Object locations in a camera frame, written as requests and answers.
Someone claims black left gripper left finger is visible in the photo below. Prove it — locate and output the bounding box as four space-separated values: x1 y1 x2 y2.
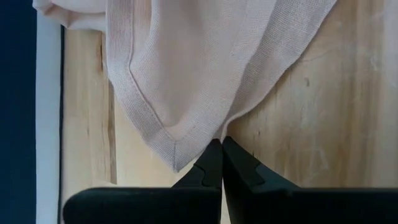
63 139 223 224

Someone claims tan cloth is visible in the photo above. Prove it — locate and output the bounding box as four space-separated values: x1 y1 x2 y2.
32 0 338 173

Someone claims navy white striped fabric basket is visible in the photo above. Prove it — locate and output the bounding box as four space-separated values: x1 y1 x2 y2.
0 0 65 224

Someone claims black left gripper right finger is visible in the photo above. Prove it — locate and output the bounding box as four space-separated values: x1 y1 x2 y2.
222 136 398 224

